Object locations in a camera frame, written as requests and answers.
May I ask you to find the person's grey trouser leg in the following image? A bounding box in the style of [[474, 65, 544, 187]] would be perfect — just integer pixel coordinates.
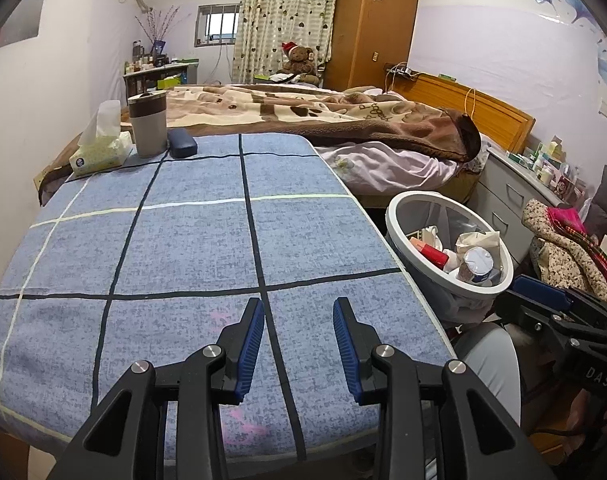
[[453, 322, 521, 428]]

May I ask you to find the white power strip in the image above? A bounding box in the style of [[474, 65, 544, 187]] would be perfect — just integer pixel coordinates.
[[385, 62, 419, 80]]

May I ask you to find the pink plaid cloth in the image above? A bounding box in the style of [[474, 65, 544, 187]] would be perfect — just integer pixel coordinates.
[[548, 206, 607, 281]]

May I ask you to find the cluster of small medicine boxes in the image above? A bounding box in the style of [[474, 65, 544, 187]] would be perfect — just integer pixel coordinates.
[[508, 136, 587, 201]]

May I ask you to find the silver wall poster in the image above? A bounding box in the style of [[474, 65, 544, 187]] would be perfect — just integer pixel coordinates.
[[0, 0, 48, 50]]

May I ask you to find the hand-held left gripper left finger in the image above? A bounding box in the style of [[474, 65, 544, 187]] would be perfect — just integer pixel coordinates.
[[46, 297, 266, 480]]

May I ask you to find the vase with purple branches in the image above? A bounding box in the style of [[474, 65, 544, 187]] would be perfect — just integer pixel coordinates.
[[135, 6, 180, 56]]

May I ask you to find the cluttered grey side desk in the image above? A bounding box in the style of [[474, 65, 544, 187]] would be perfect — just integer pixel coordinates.
[[122, 57, 200, 93]]

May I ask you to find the white blue milk carton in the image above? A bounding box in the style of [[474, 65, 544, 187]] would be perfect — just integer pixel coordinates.
[[457, 247, 501, 287]]

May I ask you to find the white round trash bin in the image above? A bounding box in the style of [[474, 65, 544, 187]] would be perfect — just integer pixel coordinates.
[[386, 191, 514, 323]]

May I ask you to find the yellow tissue pack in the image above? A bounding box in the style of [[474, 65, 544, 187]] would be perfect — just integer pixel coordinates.
[[68, 100, 134, 177]]

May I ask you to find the brown printed blanket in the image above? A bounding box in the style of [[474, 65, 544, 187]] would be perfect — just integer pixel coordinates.
[[36, 84, 481, 206]]

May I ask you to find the wooden bed headboard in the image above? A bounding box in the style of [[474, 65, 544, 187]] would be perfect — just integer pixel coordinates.
[[391, 72, 537, 153]]

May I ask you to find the wooden wardrobe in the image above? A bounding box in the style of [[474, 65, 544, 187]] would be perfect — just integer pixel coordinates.
[[322, 0, 421, 92]]

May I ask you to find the grey brown thermos mug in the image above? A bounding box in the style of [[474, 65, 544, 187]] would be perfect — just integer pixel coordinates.
[[128, 92, 168, 158]]

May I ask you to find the heart patterned curtain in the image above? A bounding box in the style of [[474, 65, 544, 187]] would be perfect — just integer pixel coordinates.
[[232, 0, 340, 86]]

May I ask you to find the barred window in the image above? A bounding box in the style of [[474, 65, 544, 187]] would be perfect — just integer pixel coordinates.
[[196, 4, 240, 48]]

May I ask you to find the dark blue glasses case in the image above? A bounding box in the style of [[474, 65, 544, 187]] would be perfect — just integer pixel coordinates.
[[168, 128, 198, 159]]

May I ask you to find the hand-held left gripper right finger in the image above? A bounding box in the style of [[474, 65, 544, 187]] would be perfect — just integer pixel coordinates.
[[332, 296, 559, 480]]

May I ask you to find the pink bed sheet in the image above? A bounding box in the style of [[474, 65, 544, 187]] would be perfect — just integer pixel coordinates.
[[316, 141, 477, 196]]

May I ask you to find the red box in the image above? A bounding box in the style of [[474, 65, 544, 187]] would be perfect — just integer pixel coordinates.
[[409, 239, 450, 268]]

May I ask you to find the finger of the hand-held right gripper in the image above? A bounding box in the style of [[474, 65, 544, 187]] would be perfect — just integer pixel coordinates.
[[511, 274, 607, 322], [494, 289, 607, 350]]

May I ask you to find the brown teddy bear red hat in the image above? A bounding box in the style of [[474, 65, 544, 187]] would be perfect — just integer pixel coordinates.
[[276, 41, 319, 85]]

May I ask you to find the clear plastic bin liner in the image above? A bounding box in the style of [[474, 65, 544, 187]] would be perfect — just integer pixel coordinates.
[[396, 195, 507, 323]]

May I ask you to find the floral quilted jacket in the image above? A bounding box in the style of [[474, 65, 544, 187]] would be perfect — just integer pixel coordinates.
[[522, 199, 607, 306]]

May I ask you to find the white paper box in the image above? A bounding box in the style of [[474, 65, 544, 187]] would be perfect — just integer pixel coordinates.
[[456, 230, 501, 261]]

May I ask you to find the blue dolphin wall sticker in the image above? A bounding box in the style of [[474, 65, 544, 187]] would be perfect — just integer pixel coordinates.
[[533, 0, 607, 91]]

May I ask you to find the grey nightstand with drawers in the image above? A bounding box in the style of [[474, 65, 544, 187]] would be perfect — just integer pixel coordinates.
[[476, 147, 584, 266]]

